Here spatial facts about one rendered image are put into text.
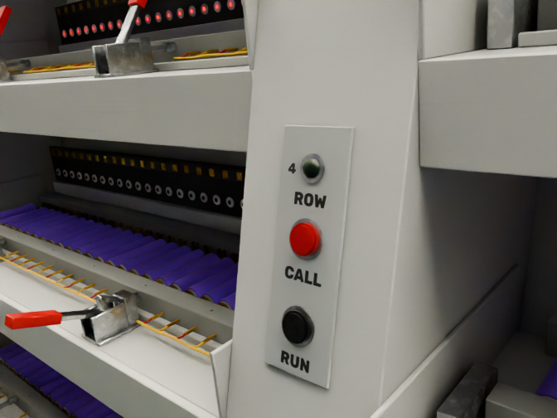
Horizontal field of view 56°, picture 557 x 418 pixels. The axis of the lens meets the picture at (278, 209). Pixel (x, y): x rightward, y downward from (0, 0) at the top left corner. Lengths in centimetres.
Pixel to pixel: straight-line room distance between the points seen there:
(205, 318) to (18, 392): 40
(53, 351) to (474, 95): 39
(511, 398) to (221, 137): 21
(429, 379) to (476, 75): 15
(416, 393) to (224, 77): 19
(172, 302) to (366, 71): 25
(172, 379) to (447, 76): 26
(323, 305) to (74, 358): 26
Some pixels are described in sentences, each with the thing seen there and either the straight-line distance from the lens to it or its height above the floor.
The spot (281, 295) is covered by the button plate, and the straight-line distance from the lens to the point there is 27.
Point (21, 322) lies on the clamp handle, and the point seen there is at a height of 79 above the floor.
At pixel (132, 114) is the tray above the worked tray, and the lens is 38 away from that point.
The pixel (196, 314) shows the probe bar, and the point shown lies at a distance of 40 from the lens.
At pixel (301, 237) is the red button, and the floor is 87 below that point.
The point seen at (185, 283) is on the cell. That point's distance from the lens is 46.
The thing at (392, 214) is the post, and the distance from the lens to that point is 23.
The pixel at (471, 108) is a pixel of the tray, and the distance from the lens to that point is 22.
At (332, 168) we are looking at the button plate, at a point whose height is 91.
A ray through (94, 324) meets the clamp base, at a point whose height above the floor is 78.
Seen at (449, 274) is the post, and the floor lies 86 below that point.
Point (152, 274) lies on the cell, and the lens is 49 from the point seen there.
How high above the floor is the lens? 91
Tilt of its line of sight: 6 degrees down
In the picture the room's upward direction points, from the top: 5 degrees clockwise
